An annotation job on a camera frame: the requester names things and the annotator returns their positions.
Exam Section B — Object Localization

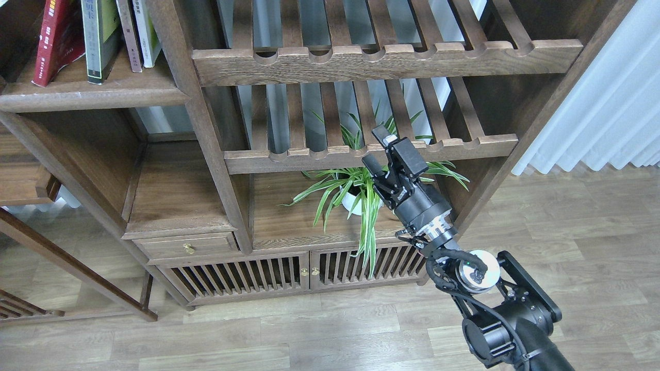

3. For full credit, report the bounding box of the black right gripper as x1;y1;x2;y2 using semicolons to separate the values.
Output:
361;125;457;247

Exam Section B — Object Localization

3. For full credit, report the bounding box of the black yellow-green cover book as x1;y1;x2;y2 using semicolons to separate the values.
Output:
80;1;122;85

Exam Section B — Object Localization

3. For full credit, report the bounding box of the red cover book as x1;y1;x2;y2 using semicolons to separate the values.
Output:
31;1;85;87

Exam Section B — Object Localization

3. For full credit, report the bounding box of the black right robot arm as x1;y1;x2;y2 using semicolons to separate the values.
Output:
363;125;573;370

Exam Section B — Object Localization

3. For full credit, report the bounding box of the green spider plant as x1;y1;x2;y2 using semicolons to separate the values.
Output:
280;124;470;277

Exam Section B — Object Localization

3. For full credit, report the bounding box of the white plant pot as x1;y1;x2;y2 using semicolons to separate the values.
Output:
342;186;383;216

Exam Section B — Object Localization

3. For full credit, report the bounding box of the brown wooden bookshelf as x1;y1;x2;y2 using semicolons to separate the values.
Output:
2;1;636;308

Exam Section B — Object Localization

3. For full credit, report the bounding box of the brass drawer knob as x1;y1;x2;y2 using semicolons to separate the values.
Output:
183;243;196;255

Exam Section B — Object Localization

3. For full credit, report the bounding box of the white pleated curtain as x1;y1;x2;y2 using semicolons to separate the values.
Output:
512;1;659;176

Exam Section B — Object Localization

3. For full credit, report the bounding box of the white green upright book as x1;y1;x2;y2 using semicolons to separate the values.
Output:
133;1;162;68

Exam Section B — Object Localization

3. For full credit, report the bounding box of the brown spine upright book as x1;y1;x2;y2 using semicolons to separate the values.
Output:
115;1;142;73

